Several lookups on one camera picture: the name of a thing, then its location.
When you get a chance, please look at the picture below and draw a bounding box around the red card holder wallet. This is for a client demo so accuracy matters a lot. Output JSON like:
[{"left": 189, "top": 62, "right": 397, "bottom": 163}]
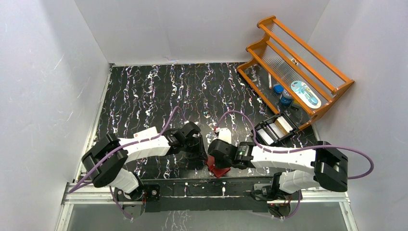
[{"left": 206, "top": 155, "right": 230, "bottom": 178}]

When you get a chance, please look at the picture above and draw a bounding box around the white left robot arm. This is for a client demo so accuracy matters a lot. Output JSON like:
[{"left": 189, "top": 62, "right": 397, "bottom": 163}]
[{"left": 82, "top": 122, "right": 207, "bottom": 200}]

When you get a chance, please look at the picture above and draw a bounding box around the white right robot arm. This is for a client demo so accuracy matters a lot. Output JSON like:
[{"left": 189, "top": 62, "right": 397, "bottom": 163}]
[{"left": 208, "top": 139, "right": 348, "bottom": 199}]

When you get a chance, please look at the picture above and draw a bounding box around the black plastic card box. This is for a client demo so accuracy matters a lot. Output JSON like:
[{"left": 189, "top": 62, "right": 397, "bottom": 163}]
[{"left": 251, "top": 112, "right": 300, "bottom": 148}]

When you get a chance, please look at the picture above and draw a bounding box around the white pen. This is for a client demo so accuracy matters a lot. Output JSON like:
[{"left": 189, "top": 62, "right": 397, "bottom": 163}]
[{"left": 268, "top": 73, "right": 272, "bottom": 89}]

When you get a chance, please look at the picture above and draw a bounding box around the small blue block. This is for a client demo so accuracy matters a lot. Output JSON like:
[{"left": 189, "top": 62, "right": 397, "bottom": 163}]
[{"left": 272, "top": 84, "right": 284, "bottom": 94}]

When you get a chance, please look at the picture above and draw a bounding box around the orange wooden shelf rack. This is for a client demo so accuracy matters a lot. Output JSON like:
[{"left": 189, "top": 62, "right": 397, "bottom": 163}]
[{"left": 237, "top": 16, "right": 354, "bottom": 125}]

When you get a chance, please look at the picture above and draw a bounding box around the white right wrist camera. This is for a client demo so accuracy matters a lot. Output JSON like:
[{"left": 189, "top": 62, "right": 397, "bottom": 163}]
[{"left": 215, "top": 128, "right": 232, "bottom": 144}]

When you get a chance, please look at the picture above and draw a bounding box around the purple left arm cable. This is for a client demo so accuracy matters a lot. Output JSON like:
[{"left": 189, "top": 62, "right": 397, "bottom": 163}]
[{"left": 68, "top": 105, "right": 187, "bottom": 220}]

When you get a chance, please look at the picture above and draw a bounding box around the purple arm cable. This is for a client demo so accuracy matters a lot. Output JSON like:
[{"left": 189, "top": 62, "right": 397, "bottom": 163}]
[
  {"left": 217, "top": 110, "right": 375, "bottom": 220},
  {"left": 68, "top": 105, "right": 187, "bottom": 220}
]

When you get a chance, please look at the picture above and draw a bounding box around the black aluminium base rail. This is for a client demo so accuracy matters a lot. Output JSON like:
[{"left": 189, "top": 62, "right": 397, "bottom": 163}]
[{"left": 62, "top": 173, "right": 351, "bottom": 220}]

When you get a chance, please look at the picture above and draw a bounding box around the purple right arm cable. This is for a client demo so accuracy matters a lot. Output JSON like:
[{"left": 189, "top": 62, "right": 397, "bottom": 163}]
[{"left": 217, "top": 110, "right": 375, "bottom": 220}]

